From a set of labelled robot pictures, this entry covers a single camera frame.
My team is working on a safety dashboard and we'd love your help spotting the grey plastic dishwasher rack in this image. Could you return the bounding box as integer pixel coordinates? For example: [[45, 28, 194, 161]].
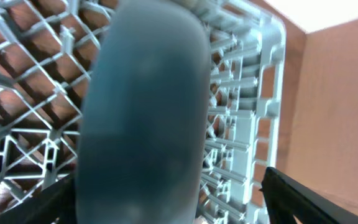
[[0, 0, 286, 223]]

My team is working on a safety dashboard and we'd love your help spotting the large blue plate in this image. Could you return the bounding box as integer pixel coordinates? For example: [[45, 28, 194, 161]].
[[75, 1, 211, 223]]

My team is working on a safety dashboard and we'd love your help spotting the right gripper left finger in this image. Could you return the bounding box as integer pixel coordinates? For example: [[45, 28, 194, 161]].
[[0, 175, 76, 224]]

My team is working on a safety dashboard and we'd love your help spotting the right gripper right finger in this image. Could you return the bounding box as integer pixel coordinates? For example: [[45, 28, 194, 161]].
[[261, 167, 358, 224]]

